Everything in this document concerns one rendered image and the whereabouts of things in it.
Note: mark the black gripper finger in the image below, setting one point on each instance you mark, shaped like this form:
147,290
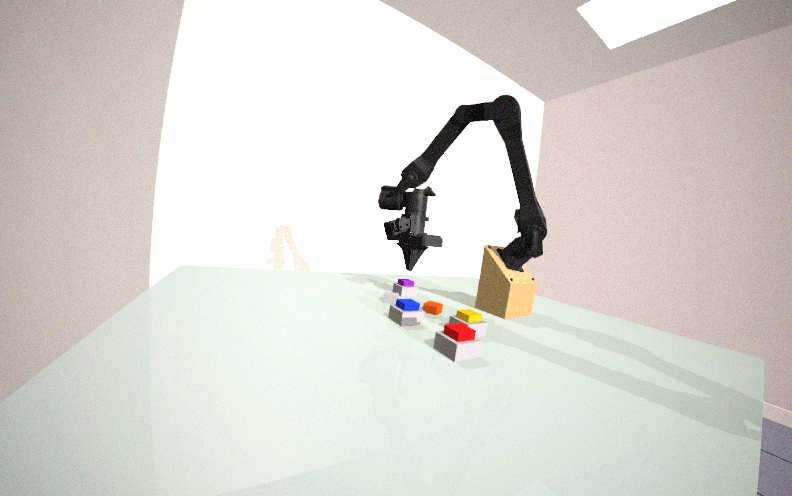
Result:
414,254
405,253

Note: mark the purple button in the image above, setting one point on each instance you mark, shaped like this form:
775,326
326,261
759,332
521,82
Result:
405,288

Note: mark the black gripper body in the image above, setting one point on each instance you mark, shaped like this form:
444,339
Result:
418,238

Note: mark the yellow button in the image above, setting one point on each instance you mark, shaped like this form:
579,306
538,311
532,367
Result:
471,319

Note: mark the red button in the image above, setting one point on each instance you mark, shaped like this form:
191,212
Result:
457,342

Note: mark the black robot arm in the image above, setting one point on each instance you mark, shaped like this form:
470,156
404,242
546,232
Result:
505,112

